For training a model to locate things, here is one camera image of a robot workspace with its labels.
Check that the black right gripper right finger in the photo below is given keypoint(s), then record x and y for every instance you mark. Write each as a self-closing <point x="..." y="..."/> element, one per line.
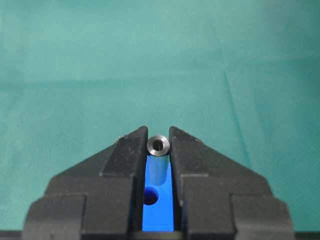
<point x="220" y="199"/>

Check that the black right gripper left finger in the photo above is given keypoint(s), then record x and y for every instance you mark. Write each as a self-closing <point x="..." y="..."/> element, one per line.
<point x="100" y="198"/>

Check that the silver metal shaft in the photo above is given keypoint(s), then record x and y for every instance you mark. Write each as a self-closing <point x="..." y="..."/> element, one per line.
<point x="158" y="145"/>

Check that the blue plastic gear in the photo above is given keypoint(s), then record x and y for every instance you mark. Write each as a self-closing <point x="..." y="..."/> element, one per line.
<point x="158" y="209"/>

